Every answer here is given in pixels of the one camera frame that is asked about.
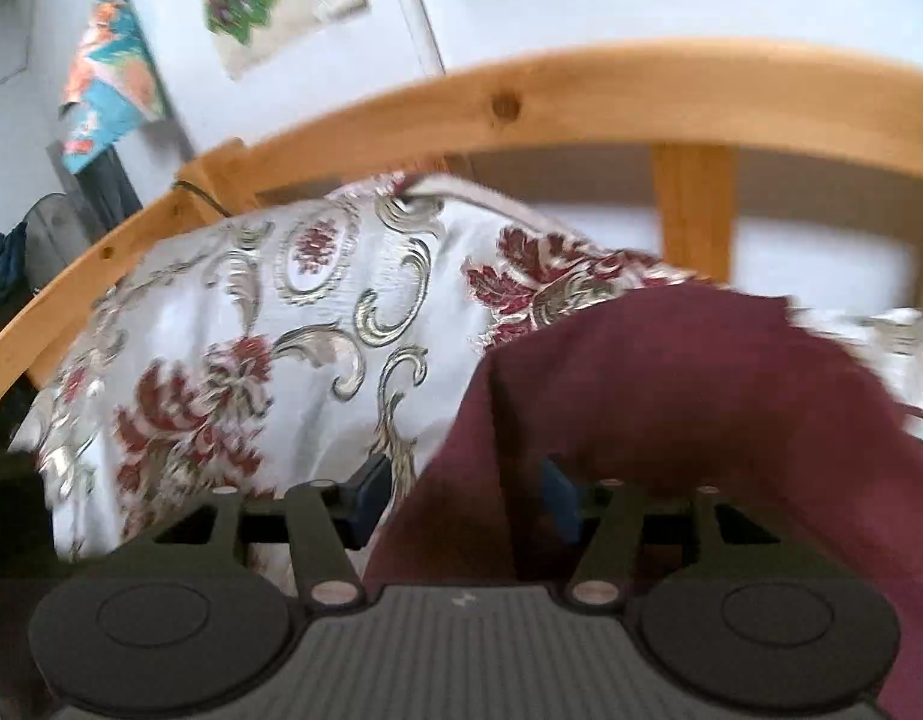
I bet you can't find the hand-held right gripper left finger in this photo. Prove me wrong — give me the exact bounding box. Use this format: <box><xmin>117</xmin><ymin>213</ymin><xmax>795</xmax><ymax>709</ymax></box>
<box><xmin>152</xmin><ymin>454</ymin><xmax>393</xmax><ymax>610</ymax></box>

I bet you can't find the black cable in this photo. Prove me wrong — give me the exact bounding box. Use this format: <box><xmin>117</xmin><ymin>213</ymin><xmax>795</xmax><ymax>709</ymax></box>
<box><xmin>172</xmin><ymin>177</ymin><xmax>231</xmax><ymax>221</ymax></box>

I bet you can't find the blue cloth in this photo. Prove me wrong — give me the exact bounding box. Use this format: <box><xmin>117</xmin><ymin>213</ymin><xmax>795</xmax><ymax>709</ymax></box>
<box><xmin>0</xmin><ymin>225</ymin><xmax>29</xmax><ymax>331</ymax></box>

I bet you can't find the black hanging garment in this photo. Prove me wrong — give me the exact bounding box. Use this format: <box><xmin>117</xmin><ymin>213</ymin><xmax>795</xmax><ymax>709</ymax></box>
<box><xmin>71</xmin><ymin>144</ymin><xmax>145</xmax><ymax>237</ymax></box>

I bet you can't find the white floral bedspread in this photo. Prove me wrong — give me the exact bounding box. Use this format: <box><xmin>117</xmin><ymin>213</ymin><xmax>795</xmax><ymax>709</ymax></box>
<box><xmin>7</xmin><ymin>171</ymin><xmax>923</xmax><ymax>593</ymax></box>

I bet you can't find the colourful wall poster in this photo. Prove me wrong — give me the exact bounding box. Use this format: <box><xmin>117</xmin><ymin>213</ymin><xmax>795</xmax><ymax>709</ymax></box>
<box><xmin>58</xmin><ymin>0</ymin><xmax>167</xmax><ymax>175</ymax></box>

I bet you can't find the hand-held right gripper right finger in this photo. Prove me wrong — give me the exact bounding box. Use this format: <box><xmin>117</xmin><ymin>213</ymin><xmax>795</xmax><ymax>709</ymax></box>
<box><xmin>542</xmin><ymin>456</ymin><xmax>781</xmax><ymax>610</ymax></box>

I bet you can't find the maroon cloth garment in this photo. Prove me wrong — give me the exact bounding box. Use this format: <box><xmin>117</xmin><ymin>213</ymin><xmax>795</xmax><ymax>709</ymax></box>
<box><xmin>363</xmin><ymin>281</ymin><xmax>923</xmax><ymax>720</ymax></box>

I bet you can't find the grey bag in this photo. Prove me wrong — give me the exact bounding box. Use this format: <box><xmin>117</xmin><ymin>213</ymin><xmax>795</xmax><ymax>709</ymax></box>
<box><xmin>22</xmin><ymin>193</ymin><xmax>95</xmax><ymax>290</ymax></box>

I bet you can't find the wooden bed frame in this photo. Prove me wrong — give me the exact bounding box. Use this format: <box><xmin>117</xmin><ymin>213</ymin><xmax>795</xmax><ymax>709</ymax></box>
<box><xmin>0</xmin><ymin>37</ymin><xmax>923</xmax><ymax>391</ymax></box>

